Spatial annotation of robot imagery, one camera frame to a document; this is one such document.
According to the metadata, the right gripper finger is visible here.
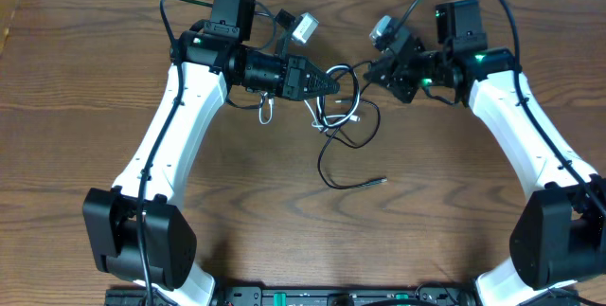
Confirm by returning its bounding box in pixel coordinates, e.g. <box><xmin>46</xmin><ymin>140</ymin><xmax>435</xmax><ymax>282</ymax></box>
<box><xmin>364</xmin><ymin>71</ymin><xmax>388</xmax><ymax>88</ymax></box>
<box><xmin>366</xmin><ymin>57</ymin><xmax>393</xmax><ymax>77</ymax></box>

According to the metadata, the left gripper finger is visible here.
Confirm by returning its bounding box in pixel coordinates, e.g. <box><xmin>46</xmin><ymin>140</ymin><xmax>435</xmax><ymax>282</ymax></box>
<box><xmin>300</xmin><ymin>85</ymin><xmax>340</xmax><ymax>100</ymax></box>
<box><xmin>305</xmin><ymin>59</ymin><xmax>340</xmax><ymax>91</ymax></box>

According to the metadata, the white usb cable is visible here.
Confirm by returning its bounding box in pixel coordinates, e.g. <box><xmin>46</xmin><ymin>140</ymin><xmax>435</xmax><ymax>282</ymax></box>
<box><xmin>258</xmin><ymin>63</ymin><xmax>362</xmax><ymax>132</ymax></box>

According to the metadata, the black usb cable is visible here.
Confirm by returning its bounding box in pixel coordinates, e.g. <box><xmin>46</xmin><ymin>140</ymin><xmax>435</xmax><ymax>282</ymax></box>
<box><xmin>315</xmin><ymin>59</ymin><xmax>388</xmax><ymax>190</ymax></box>

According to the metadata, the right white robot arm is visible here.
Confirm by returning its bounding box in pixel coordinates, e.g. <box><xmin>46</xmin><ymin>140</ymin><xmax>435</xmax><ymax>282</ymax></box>
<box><xmin>365</xmin><ymin>0</ymin><xmax>605</xmax><ymax>305</ymax></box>

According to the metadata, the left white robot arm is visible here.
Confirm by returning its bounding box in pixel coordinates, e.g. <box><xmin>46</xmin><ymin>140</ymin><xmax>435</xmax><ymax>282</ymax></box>
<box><xmin>82</xmin><ymin>0</ymin><xmax>339</xmax><ymax>305</ymax></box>

